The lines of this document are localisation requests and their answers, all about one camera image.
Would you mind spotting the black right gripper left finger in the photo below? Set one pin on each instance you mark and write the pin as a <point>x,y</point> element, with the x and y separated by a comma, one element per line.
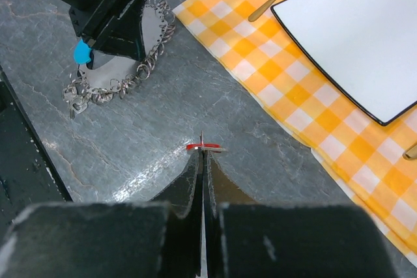
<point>175,227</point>

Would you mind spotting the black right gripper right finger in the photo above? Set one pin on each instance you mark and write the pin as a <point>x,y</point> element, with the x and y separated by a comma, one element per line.
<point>230,229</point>

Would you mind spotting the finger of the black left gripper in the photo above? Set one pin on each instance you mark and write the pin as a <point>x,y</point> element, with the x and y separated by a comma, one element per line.
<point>113,32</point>

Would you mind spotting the metal key organizer blue handle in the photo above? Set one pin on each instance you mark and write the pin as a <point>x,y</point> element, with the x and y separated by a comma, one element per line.
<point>103,75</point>

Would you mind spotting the orange white checkered cloth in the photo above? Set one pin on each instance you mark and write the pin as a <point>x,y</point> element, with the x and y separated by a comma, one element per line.
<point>365,159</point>

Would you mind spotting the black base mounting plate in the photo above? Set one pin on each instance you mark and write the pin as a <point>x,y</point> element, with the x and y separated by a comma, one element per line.
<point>28,175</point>

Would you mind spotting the gold knife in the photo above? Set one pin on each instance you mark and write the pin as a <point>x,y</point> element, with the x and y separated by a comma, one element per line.
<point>411,152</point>

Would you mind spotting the white square plate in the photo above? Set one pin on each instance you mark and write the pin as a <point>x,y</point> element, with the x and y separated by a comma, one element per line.
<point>366,48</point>

